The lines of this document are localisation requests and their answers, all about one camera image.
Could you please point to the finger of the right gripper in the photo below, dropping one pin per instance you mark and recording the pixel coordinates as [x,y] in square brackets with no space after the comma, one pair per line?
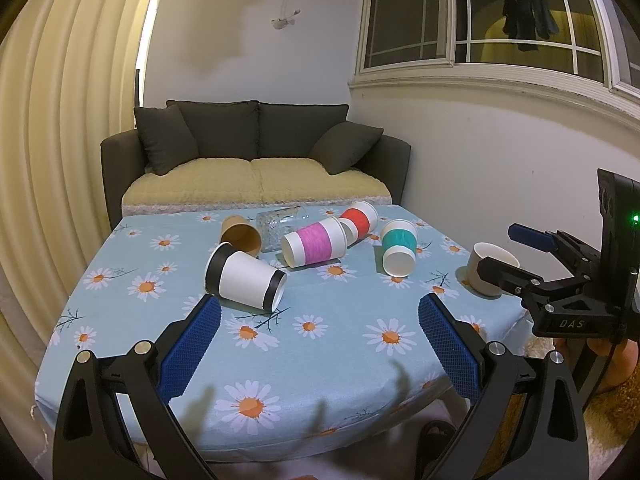
[542,241]
[508,278]

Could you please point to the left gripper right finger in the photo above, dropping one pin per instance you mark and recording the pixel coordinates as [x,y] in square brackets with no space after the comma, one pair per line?
[524,421]

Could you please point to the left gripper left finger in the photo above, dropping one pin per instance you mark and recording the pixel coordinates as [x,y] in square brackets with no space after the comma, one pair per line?
[91,434]

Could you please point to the black white paper cup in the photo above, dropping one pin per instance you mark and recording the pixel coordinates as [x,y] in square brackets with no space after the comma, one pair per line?
[233,275]

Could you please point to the teal sleeve paper cup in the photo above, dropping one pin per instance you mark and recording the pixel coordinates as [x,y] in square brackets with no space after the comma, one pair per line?
[399,241]

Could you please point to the red sleeve paper cup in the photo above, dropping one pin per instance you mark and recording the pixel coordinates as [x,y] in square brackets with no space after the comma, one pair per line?
[358,221]

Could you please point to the pink sleeve paper cup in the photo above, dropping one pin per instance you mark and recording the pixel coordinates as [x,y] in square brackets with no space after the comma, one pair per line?
[319,242]

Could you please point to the brown paper cup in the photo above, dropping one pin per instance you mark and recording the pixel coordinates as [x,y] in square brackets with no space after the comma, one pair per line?
[237,231]

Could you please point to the right hand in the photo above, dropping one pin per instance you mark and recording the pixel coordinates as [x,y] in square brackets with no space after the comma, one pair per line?
[620,375]

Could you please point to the white ceramic mug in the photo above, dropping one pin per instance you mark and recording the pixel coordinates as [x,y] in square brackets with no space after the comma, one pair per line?
[475,271]

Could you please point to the daisy print blue tablecloth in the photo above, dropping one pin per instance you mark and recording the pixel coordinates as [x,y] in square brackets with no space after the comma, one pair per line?
[343,356]

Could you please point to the white framed window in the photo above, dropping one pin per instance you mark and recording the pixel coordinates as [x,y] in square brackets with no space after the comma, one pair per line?
[593,58]

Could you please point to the hanging dark clothes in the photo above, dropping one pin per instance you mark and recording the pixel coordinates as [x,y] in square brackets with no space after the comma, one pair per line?
[528,20]

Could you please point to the right dark throw pillow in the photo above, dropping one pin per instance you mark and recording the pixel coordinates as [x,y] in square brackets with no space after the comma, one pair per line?
[343,145]

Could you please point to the dark throw pillow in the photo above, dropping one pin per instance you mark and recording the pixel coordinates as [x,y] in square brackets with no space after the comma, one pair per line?
[343,145]
[167,140]

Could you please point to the cream fleece sofa cover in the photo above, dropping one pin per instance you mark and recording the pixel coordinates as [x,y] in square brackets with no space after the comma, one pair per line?
[231,183]

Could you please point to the clear glass jar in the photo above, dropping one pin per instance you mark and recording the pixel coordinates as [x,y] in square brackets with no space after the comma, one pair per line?
[274,224]

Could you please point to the left dark throw pillow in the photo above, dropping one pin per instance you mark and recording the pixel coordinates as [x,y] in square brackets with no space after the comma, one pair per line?
[167,140]

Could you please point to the dark grey sofa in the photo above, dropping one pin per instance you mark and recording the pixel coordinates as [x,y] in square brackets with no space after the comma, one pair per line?
[248,130]

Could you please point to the cream curtain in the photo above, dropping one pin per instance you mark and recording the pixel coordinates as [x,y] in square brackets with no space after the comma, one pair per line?
[67,83]

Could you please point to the hanging bird wall ornament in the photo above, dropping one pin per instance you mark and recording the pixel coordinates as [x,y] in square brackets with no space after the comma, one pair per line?
[285,17]

